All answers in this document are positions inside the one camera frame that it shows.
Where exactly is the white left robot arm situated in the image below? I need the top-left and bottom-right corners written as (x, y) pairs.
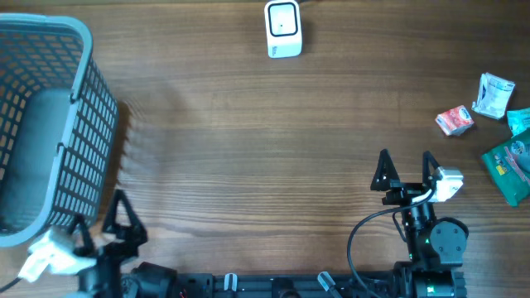
top-left (68, 190), bottom-right (188, 298)

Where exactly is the white blue small box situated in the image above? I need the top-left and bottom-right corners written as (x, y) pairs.
top-left (472, 73), bottom-right (516, 120)

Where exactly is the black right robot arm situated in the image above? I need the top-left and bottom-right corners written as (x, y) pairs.
top-left (370, 149), bottom-right (470, 297)

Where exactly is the red white small packet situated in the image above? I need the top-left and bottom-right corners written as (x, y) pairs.
top-left (436, 105), bottom-right (475, 136)

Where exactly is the white barcode scanner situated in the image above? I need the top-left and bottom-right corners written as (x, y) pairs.
top-left (263, 0), bottom-right (302, 59)

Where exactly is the light blue wipes packet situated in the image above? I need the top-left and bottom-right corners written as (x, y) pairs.
top-left (507, 108), bottom-right (530, 136)

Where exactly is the green 3M gloves package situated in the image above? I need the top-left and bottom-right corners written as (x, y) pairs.
top-left (481, 130), bottom-right (529, 207)

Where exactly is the black left camera cable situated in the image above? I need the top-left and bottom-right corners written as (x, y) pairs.
top-left (0, 276), bottom-right (22, 293)

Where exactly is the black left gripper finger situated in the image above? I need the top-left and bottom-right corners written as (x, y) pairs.
top-left (102, 190), bottom-right (148, 244)
top-left (68, 214), bottom-right (94, 257)

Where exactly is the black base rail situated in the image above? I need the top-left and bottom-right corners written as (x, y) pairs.
top-left (171, 271), bottom-right (398, 298)

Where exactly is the grey plastic shopping basket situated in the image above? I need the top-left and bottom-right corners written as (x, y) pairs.
top-left (1, 13), bottom-right (119, 248)

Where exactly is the black camera cable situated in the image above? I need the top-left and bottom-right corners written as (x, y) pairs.
top-left (346, 188), bottom-right (436, 298)
top-left (0, 276), bottom-right (22, 293)

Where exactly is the black right camera cable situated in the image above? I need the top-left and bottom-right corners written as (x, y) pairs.
top-left (346, 188), bottom-right (436, 298)

